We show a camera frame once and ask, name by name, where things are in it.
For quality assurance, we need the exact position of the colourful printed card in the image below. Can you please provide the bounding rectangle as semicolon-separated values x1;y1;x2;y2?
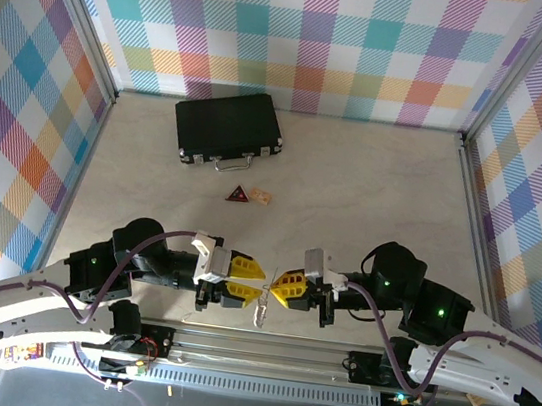
1;336;46;367

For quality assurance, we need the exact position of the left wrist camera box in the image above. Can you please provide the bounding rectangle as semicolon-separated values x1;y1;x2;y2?
185;228;238;290

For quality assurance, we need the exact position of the aluminium frame post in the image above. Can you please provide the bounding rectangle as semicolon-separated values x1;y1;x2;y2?
13;0;132;107
457;0;542;156

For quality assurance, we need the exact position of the metal key holder plate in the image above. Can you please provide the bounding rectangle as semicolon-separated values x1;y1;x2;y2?
250;264;278;331

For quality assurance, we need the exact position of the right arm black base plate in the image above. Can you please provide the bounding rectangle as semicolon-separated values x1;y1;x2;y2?
344;349;413;391

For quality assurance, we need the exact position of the black briefcase with metal handle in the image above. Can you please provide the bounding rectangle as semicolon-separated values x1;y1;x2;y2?
165;81;293;181

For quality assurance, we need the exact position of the slotted grey cable duct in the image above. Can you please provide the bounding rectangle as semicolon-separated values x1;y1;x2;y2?
45;344;387;406

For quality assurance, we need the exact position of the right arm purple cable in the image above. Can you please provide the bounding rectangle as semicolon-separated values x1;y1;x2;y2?
327;279;542;406

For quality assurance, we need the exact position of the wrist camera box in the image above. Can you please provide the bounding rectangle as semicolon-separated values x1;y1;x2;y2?
185;228;238;290
298;246;364;297

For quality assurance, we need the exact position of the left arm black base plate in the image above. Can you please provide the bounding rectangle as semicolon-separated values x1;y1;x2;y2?
130;320;178;363

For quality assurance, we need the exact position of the red triangular badge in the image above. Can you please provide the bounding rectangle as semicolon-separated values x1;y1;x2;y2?
223;182;253;206

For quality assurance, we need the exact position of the aluminium mounting rail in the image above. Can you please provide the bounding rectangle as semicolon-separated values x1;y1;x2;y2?
0;295;539;406

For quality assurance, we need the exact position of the tan wooden piece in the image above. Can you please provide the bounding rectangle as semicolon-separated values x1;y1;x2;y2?
248;187;274;208

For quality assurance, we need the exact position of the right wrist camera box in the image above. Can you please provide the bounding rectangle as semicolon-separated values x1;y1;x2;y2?
298;246;364;297

